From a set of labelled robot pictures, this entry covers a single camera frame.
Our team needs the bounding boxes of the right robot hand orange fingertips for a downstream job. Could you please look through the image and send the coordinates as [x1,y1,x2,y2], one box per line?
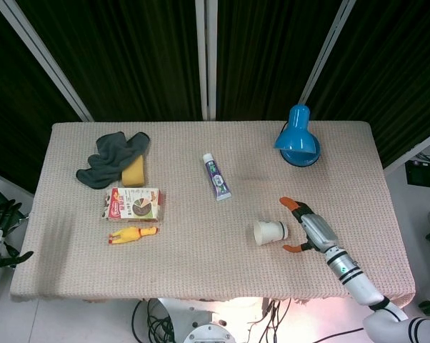
[279,197,340,254]

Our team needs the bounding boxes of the white paper cup blue band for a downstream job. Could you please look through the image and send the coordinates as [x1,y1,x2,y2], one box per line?
[253,220,289,247]

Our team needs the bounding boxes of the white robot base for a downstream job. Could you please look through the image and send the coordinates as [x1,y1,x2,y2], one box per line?
[146,296,269,343]

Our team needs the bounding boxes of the blue desk lamp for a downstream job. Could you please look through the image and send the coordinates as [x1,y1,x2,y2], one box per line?
[274,104,321,168]

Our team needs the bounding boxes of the purple white toothpaste tube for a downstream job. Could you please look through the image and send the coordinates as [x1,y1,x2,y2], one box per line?
[202,152,233,202]

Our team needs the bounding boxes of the black electronics box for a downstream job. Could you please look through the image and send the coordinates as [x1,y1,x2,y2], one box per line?
[406,160,430,187]

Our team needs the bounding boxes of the beige waffle weave tablecloth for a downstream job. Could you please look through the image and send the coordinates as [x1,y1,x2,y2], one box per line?
[9,121,417,308]

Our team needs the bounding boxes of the yellow rubber chicken toy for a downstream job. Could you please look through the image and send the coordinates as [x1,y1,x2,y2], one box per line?
[107,226,161,246]

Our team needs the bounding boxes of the dark grey towel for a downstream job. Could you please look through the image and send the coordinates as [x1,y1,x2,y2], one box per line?
[75,131,151,190]

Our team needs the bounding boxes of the dark green curtain panel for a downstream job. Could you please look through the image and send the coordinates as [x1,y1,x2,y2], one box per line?
[307,0,430,169]
[216,0,344,121]
[0,0,86,194]
[16,0,205,122]

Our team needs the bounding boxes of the red white snack box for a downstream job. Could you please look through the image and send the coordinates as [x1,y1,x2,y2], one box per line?
[100,187,166,222]

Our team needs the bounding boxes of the yellow sponge block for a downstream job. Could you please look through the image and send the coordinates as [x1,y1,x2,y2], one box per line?
[121,155,146,187]

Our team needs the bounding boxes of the white partition frame post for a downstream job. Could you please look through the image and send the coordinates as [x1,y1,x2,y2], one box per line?
[383,125,430,176]
[299,0,357,104]
[0,0,94,122]
[0,166,36,197]
[195,0,218,121]

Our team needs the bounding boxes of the black floor cable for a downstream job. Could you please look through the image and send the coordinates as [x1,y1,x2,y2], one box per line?
[246,299,291,343]
[307,327,366,343]
[130,299,155,343]

